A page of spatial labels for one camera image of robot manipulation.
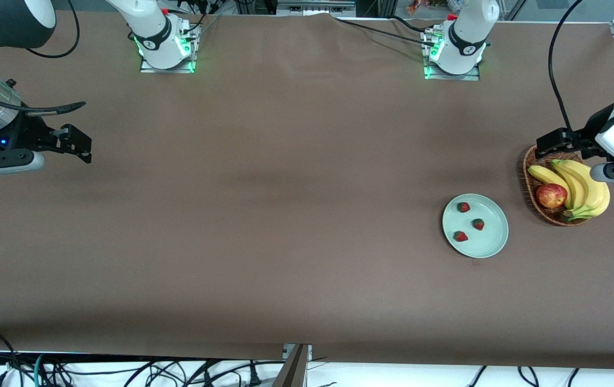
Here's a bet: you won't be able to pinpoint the pale green round plate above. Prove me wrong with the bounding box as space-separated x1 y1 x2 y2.
442 193 509 259

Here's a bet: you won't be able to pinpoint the yellow banana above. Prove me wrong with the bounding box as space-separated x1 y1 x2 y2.
527 164 574 210
561 160 611 221
552 159 591 211

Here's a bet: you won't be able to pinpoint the red apple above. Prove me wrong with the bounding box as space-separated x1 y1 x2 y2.
536 183 568 209

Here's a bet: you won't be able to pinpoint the brown wicker basket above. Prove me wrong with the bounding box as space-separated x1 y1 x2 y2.
523 145 591 227

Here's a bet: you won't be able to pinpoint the colourful background objects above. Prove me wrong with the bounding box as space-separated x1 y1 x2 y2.
406 0 447 14

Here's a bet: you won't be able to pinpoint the brown table cover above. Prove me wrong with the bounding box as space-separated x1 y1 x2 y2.
0 10 614 370

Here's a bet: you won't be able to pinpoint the grey background device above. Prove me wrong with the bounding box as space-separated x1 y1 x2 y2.
276 0 357 17

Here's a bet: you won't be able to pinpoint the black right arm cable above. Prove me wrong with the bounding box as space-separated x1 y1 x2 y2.
0 0 87 114

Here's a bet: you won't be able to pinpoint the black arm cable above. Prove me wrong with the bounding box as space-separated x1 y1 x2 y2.
548 0 587 140
0 0 87 114

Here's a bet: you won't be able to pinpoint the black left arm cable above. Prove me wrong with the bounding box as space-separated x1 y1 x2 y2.
548 0 587 140

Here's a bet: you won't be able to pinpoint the long black cable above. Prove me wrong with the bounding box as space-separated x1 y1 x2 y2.
331 15 439 48

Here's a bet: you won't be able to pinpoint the teal cable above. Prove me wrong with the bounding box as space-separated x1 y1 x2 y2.
33 353 47 387

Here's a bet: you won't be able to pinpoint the small metal bracket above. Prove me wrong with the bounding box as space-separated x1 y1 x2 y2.
282 343 313 362

